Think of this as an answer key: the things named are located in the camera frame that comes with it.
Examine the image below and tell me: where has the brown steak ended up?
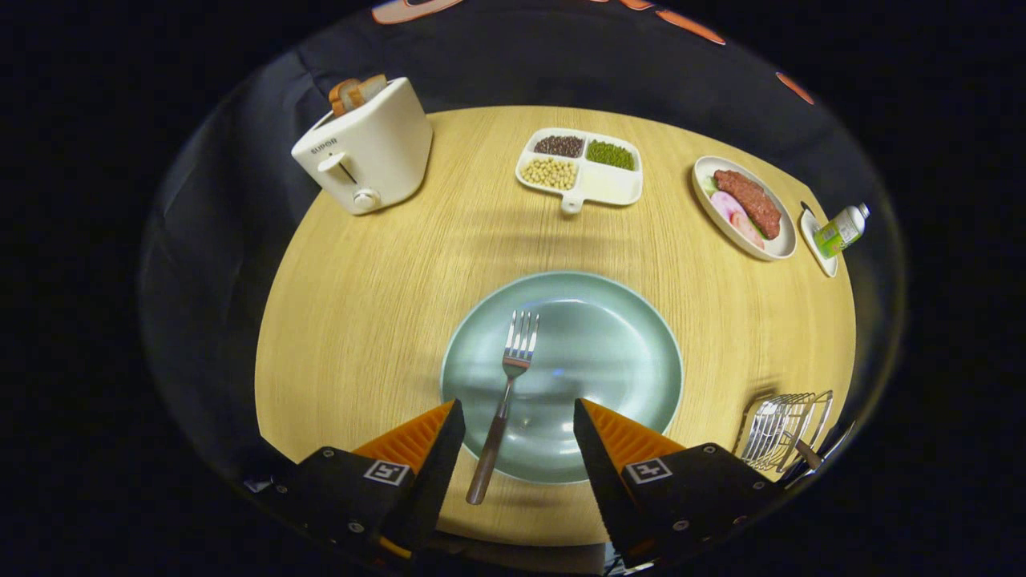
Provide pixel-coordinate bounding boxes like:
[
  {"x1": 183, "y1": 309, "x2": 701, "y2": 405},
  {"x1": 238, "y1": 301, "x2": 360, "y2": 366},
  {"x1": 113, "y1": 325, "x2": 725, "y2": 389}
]
[{"x1": 713, "y1": 169, "x2": 782, "y2": 240}]

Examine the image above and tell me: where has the white toaster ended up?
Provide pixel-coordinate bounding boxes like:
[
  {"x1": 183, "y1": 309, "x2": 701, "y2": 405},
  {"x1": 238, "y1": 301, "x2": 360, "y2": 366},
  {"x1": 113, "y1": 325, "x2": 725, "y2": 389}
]
[{"x1": 291, "y1": 76, "x2": 434, "y2": 216}]

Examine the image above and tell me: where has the metal fork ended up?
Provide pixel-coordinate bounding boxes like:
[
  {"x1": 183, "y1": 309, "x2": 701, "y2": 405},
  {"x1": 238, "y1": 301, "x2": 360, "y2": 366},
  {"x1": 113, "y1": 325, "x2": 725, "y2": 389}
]
[{"x1": 466, "y1": 309, "x2": 541, "y2": 506}]

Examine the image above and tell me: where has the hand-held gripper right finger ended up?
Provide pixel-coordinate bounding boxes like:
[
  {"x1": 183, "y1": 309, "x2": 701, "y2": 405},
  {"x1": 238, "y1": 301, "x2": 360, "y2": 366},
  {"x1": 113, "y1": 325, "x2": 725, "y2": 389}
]
[{"x1": 572, "y1": 397, "x2": 790, "y2": 570}]

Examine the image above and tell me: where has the red ham slice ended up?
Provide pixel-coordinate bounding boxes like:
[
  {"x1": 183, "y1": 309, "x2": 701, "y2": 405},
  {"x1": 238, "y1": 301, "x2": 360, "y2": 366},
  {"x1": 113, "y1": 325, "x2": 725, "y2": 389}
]
[{"x1": 733, "y1": 210, "x2": 766, "y2": 249}]

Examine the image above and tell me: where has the white divided tray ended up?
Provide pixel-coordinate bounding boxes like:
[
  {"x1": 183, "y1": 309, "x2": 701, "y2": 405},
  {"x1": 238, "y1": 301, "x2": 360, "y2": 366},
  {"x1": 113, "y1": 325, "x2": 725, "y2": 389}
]
[{"x1": 515, "y1": 127, "x2": 644, "y2": 215}]

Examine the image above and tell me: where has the pile of yellow soybeans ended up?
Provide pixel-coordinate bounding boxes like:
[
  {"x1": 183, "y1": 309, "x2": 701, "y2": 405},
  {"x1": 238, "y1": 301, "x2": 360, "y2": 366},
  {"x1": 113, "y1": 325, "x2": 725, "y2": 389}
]
[{"x1": 520, "y1": 156, "x2": 579, "y2": 191}]

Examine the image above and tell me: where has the toast bread slice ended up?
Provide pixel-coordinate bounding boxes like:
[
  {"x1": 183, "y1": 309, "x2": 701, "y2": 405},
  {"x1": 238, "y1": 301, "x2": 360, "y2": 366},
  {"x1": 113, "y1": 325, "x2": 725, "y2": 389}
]
[
  {"x1": 329, "y1": 79, "x2": 362, "y2": 118},
  {"x1": 346, "y1": 74, "x2": 390, "y2": 111}
]

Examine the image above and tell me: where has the white round plate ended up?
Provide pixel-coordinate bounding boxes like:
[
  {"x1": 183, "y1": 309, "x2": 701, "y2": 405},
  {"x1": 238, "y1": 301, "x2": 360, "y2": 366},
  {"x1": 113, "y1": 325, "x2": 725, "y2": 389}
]
[{"x1": 691, "y1": 155, "x2": 798, "y2": 262}]

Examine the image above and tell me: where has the pink ham slice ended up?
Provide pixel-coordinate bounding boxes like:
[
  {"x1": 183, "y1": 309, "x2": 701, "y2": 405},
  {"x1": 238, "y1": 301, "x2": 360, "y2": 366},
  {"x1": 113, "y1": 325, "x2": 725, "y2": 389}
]
[{"x1": 709, "y1": 190, "x2": 750, "y2": 233}]

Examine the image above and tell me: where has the pile of green beans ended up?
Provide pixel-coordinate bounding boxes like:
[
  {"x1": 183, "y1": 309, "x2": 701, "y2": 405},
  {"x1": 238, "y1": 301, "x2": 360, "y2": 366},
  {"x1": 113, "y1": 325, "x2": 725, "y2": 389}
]
[{"x1": 585, "y1": 140, "x2": 636, "y2": 171}]

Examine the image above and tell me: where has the pale green plate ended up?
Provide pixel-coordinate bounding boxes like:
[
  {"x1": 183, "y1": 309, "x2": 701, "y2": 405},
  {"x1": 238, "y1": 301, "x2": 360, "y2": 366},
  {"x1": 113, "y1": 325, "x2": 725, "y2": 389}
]
[{"x1": 440, "y1": 271, "x2": 685, "y2": 485}]

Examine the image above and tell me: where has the small white coaster dish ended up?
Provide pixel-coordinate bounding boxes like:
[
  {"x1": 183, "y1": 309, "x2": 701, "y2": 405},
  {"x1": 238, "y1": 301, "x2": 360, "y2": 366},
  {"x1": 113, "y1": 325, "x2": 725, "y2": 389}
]
[{"x1": 799, "y1": 202, "x2": 840, "y2": 279}]

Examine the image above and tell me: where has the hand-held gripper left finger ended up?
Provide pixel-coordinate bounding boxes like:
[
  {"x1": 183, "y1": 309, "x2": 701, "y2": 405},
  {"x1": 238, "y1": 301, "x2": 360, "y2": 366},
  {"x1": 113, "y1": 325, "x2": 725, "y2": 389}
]
[{"x1": 269, "y1": 398, "x2": 467, "y2": 566}]

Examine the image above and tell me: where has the green label bottle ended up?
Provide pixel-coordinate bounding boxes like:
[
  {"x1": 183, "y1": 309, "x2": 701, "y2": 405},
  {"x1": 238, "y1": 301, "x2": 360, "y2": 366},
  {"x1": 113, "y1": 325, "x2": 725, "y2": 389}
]
[{"x1": 813, "y1": 203, "x2": 871, "y2": 259}]

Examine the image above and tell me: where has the metal wire rack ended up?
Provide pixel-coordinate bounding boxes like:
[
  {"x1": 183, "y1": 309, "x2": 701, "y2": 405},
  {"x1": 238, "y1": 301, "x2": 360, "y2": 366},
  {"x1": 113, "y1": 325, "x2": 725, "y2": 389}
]
[{"x1": 733, "y1": 390, "x2": 834, "y2": 474}]

